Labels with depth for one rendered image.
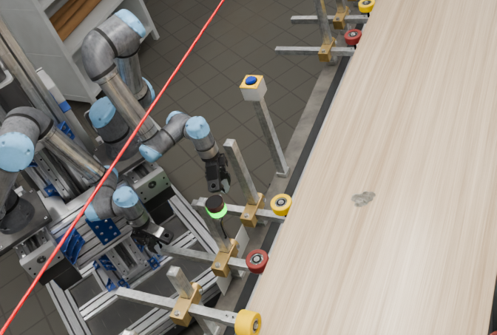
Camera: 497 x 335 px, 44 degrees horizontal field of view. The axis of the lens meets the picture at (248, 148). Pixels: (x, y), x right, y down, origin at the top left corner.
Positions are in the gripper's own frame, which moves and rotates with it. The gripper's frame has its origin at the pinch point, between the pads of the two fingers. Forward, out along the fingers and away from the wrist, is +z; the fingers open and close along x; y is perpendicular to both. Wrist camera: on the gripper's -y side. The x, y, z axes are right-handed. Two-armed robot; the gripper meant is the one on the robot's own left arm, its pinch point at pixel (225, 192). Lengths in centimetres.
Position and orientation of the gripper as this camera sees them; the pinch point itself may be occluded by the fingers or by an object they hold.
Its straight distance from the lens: 234.4
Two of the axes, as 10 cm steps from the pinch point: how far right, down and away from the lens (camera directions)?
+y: 0.4, -7.1, 7.0
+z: 2.7, 6.8, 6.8
